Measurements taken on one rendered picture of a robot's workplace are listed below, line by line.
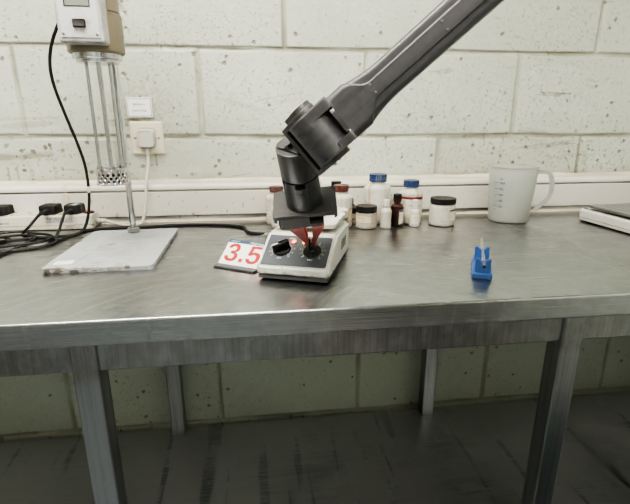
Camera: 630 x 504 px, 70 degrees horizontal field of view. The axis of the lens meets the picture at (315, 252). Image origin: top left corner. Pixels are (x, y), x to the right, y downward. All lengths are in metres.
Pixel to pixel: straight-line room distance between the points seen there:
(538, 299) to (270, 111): 0.84
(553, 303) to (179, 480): 1.05
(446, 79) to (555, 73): 0.33
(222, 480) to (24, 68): 1.18
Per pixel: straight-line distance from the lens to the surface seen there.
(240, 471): 1.41
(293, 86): 1.30
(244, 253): 0.88
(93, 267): 0.93
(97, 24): 0.97
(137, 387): 1.57
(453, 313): 0.74
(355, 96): 0.59
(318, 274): 0.77
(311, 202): 0.70
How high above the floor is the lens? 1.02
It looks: 16 degrees down
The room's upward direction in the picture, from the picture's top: straight up
